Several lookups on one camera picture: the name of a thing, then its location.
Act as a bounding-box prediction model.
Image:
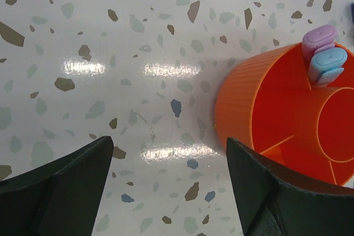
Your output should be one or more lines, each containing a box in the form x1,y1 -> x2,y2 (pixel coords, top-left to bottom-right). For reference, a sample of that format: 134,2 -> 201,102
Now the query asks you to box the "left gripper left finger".
1,136 -> 113,235

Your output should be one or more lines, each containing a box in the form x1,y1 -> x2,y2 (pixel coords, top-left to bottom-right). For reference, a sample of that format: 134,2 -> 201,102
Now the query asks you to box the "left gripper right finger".
226,138 -> 353,235

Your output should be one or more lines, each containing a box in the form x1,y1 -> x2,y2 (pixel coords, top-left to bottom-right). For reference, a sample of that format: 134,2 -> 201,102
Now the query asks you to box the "orange round organizer container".
215,44 -> 353,185

